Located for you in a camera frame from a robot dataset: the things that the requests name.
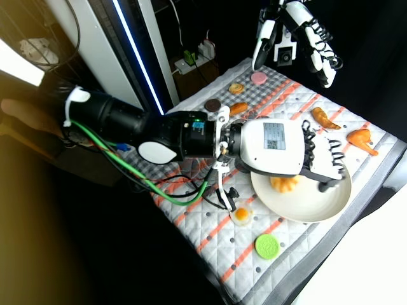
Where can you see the yellow butter toy cookie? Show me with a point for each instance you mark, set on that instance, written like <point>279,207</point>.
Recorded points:
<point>237,88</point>

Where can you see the orange pastry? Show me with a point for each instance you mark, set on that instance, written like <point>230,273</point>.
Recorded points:
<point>284,184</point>

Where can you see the pink sandwich toy cookie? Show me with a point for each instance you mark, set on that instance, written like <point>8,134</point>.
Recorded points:
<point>258,77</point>

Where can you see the toy fried egg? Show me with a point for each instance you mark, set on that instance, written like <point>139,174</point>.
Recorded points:
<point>241,214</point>

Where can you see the white panel with blue light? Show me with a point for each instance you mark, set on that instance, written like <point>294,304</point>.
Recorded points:
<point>105,47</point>

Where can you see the white round plate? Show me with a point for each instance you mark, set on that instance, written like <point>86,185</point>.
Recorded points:
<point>305,203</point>

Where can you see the grey quilt with printed bear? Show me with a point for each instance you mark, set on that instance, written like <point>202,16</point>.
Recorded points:
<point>254,254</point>

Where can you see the green round toy cookie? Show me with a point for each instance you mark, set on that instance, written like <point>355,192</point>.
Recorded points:
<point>267,246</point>

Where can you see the dark chocolate sandwich toy cookie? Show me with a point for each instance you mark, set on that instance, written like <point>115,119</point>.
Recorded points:
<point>213,105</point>

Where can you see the brown toy bread roll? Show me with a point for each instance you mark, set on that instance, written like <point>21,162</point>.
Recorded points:
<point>238,108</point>

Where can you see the golden fried toy shrimp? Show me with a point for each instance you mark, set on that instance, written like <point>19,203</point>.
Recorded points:
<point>324,119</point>

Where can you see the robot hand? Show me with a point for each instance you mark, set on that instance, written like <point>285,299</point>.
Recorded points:
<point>270,152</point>
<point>310,35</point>

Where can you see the white power strip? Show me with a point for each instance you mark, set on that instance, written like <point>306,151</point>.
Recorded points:
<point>190,65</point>

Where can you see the orange toy drumstick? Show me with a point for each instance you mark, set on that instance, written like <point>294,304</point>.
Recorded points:
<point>359,138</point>

